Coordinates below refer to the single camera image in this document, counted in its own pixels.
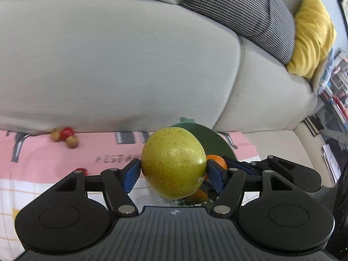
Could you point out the houndstooth cushion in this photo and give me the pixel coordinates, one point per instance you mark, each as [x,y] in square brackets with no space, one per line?
[231,8]

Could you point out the green pear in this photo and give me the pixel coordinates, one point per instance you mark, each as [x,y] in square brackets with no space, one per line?
[174,163]

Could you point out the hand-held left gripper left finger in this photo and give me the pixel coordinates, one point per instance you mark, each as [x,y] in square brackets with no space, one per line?
[132,175]

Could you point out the black picture frame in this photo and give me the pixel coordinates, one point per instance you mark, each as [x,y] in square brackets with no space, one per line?
[344,2]

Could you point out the blue patterned cushion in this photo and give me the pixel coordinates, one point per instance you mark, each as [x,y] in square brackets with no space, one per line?
[325,70]

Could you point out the small red fruit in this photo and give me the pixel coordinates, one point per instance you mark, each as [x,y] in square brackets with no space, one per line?
[82,171]
[66,132]

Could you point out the row of books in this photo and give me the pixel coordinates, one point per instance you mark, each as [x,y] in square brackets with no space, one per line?
[337,95]

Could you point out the lemon print checked cloth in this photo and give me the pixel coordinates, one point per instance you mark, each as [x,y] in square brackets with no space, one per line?
[40,163]

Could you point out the orange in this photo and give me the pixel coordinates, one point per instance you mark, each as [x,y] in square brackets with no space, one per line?
[199,195]
[217,161]

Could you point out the small brown fruit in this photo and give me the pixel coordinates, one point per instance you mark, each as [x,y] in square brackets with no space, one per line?
[72,142]
[56,135]

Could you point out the green colander bowl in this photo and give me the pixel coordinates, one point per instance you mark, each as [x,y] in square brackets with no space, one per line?
[214,144]

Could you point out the yellow cushion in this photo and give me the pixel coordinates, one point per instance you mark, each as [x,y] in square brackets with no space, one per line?
[312,35]

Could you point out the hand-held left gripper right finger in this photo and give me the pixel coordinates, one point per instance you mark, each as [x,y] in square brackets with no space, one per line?
[216,176]

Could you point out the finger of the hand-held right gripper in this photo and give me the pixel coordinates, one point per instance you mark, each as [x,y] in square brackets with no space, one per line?
[208,188]
[242,165]

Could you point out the beige fabric sofa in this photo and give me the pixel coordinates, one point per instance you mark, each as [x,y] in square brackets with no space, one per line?
[108,59]

